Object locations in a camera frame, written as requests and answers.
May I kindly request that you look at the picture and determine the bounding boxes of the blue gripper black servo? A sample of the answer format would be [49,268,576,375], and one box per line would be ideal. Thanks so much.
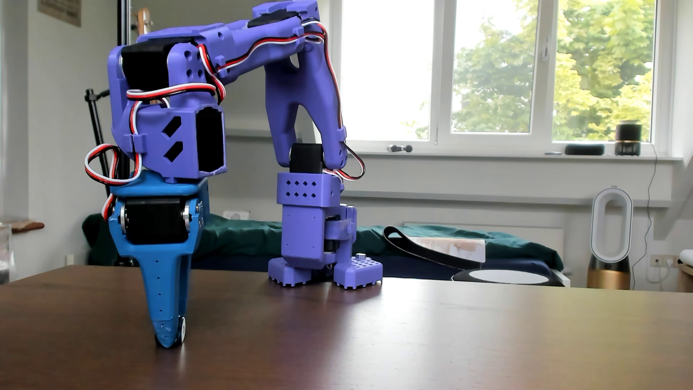
[108,172,211,350]

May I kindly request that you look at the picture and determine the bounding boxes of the clear glass jar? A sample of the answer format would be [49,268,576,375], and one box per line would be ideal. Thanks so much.
[0,223,15,286]

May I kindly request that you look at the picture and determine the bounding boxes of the thin black guitar stand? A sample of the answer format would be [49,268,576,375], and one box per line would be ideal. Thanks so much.
[84,88,112,197]

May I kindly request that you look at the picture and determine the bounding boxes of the dark blue mattress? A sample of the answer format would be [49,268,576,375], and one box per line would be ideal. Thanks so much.
[191,253,555,281]

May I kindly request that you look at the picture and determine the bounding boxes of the thick black vertical pole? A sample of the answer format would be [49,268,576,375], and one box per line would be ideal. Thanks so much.
[115,0,134,267]

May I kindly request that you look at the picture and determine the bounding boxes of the open white book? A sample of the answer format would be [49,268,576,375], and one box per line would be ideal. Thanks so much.
[409,237,486,264]

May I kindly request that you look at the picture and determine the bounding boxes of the round white black-rimmed object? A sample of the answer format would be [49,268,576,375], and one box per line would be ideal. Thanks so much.
[451,268,566,287]

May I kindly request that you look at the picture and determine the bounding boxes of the white gold bladeless fan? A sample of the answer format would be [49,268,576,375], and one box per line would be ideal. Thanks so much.
[587,187,634,290]

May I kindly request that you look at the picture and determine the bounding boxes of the black cylindrical speaker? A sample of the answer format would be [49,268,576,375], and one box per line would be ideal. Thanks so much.
[615,122,643,157]

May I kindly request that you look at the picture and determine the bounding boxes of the red white black servo cables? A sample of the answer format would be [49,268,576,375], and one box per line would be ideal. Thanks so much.
[84,21,366,220]

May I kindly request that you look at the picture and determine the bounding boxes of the black strap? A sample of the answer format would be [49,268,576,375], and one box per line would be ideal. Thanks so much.
[383,225,483,270]

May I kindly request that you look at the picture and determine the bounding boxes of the framed wall picture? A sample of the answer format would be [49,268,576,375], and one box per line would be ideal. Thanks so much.
[37,0,82,27]

